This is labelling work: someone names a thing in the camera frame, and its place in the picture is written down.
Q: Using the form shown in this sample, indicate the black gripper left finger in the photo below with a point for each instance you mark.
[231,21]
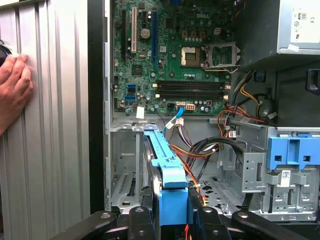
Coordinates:
[140,225]

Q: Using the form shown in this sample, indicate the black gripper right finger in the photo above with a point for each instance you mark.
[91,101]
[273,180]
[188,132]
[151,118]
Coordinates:
[210,225]

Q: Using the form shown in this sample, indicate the hard disk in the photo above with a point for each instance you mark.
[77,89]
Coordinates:
[172,205]

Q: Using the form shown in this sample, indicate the silver disk bay cage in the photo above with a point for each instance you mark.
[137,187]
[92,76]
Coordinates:
[125,150]

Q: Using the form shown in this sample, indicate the person's bare hand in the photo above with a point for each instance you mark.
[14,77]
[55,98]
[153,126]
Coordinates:
[15,85]

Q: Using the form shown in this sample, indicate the silver optical drive cage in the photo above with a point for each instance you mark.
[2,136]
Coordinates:
[255,175]

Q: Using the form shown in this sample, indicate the blue drive cage latch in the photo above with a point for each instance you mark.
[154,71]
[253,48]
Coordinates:
[277,150]

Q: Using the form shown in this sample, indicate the white label tag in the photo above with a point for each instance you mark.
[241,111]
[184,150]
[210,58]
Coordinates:
[140,112]

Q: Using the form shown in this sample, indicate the beige power socket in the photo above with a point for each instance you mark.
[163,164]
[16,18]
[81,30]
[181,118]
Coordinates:
[190,107]

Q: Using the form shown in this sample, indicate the black RAM slot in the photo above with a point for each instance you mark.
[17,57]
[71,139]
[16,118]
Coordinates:
[192,82]
[192,87]
[192,98]
[192,93]

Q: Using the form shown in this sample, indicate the black open PC case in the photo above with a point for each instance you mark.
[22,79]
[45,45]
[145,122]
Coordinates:
[96,100]

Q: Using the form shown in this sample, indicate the green motherboard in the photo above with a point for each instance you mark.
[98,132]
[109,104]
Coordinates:
[170,75]

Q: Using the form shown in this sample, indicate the thin metal locking lever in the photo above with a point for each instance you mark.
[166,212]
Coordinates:
[217,70]

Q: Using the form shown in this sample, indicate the CPU socket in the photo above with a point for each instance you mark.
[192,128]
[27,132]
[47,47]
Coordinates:
[190,56]

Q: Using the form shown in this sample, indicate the metal socket cover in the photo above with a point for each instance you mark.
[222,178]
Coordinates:
[220,45]

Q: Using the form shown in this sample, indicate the blue expansion slot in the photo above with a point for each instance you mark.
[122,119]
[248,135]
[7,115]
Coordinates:
[153,37]

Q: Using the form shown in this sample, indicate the silver coin battery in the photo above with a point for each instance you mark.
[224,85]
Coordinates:
[145,33]

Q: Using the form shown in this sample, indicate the black expansion slot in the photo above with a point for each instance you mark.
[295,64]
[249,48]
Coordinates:
[124,32]

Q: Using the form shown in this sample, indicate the white expansion slot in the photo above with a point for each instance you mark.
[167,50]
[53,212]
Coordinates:
[134,30]

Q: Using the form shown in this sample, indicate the grey power supply unit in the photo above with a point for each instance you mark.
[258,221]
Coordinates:
[257,30]

